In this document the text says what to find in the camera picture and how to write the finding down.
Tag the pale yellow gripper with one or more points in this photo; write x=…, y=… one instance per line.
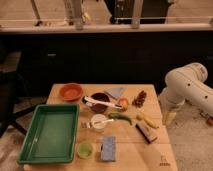
x=168, y=117

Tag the silver fork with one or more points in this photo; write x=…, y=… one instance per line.
x=92, y=124

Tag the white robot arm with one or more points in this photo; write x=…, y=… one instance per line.
x=185, y=83

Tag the yellow banana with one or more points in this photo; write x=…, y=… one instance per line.
x=147, y=119

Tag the brown grape bunch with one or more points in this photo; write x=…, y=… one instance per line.
x=140, y=99

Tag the blue grey cloth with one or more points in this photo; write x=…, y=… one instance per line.
x=115, y=93

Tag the blue sponge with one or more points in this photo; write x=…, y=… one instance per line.
x=108, y=149

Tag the white cup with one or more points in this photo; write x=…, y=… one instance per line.
x=98, y=117

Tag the small green cup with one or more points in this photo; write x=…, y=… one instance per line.
x=84, y=150

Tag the orange bowl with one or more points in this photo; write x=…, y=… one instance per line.
x=70, y=92

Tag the green plastic tray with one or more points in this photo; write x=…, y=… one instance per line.
x=51, y=135

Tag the black office chair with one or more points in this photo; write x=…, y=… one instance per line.
x=8, y=98

